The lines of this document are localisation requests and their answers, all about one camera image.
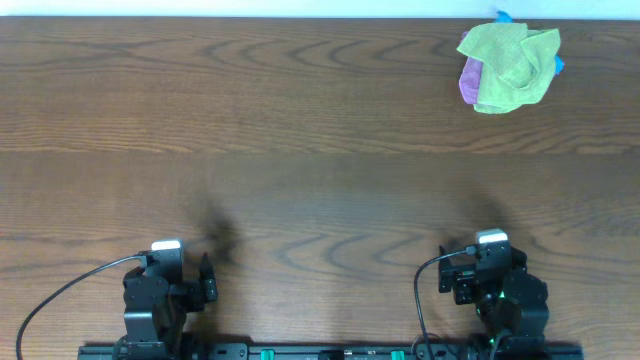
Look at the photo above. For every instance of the blue cloth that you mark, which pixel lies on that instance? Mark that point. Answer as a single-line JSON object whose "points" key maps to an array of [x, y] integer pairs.
{"points": [[503, 17]]}

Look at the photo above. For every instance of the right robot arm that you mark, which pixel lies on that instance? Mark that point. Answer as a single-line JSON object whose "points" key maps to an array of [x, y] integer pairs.
{"points": [[509, 301]]}

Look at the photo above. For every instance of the light green cloth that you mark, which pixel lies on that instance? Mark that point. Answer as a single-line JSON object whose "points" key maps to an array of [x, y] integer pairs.
{"points": [[518, 64]]}

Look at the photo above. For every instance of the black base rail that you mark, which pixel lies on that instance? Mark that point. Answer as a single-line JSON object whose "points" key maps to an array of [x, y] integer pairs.
{"points": [[242, 351]]}

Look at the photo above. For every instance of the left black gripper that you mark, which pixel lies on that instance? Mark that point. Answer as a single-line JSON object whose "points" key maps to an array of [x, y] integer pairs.
{"points": [[201, 288]]}

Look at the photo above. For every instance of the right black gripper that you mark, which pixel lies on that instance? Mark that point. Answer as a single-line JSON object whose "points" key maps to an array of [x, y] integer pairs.
{"points": [[462, 276]]}

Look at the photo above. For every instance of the purple cloth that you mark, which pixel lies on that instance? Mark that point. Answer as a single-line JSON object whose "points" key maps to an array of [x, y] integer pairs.
{"points": [[470, 79]]}

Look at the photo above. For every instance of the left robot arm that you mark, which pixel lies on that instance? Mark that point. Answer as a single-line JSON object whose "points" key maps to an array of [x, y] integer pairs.
{"points": [[155, 333]]}

